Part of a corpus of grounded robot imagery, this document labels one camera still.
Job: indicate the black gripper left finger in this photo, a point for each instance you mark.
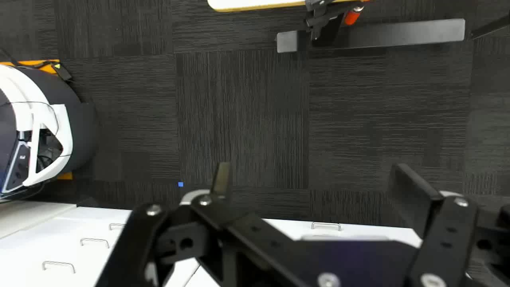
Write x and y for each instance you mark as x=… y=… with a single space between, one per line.
x=160 y=249

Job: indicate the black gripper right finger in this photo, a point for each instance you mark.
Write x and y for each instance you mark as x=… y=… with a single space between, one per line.
x=452 y=240

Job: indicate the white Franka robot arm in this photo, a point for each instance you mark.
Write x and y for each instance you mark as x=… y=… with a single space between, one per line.
x=33 y=117

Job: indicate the white counter cabinet wood top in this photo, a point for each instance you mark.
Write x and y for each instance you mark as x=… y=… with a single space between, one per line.
x=49 y=240

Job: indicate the small blue light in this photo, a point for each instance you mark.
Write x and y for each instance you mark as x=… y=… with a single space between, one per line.
x=181 y=184

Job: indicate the black clamp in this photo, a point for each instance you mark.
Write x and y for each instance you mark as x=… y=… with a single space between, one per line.
x=320 y=21

